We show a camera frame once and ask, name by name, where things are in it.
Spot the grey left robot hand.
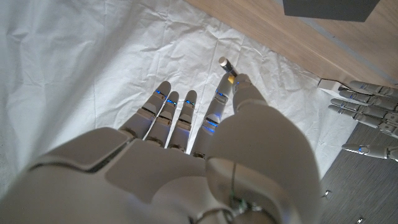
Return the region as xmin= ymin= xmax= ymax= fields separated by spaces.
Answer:
xmin=328 ymin=80 xmax=398 ymax=163

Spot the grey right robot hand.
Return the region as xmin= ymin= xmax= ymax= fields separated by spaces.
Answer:
xmin=0 ymin=73 xmax=322 ymax=224

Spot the black pen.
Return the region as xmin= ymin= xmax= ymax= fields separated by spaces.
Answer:
xmin=218 ymin=56 xmax=239 ymax=85

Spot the black cube block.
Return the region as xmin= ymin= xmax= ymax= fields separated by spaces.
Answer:
xmin=282 ymin=0 xmax=381 ymax=22

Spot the white wrinkled backdrop sheet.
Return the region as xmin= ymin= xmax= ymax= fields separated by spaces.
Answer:
xmin=0 ymin=0 xmax=358 ymax=200

